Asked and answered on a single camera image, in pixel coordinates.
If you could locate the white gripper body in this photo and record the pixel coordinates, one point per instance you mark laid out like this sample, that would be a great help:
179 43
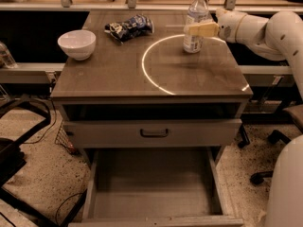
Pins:
227 26

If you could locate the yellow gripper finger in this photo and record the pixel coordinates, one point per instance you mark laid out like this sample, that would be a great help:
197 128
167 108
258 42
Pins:
209 29

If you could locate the clear plastic water bottle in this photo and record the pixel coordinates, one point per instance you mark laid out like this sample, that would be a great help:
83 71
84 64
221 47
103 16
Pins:
196 13

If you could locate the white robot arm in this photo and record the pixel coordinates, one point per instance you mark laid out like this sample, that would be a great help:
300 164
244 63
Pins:
277 38

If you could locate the white bowl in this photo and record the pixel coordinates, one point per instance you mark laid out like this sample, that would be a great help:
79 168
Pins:
78 44

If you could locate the plastic bottle at left edge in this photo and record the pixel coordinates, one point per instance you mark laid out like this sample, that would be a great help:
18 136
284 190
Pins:
6 58

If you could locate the blue crumpled chip bag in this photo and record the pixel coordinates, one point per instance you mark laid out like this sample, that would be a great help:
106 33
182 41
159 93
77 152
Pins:
129 29

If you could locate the grey drawer cabinet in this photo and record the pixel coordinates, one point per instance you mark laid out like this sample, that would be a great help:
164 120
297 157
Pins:
151 78

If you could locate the black office chair right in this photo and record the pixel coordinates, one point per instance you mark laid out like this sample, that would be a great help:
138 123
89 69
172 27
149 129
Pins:
296 114

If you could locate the open bottom drawer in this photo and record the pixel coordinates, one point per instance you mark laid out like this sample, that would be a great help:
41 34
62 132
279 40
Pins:
155 187

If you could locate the middle drawer with black handle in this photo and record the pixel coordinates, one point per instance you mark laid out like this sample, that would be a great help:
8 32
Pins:
152 133

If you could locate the wire mesh basket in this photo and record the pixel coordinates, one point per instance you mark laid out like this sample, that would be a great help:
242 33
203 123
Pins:
62 139

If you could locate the black chair frame left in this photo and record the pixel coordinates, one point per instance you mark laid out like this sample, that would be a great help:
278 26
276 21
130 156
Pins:
12 159

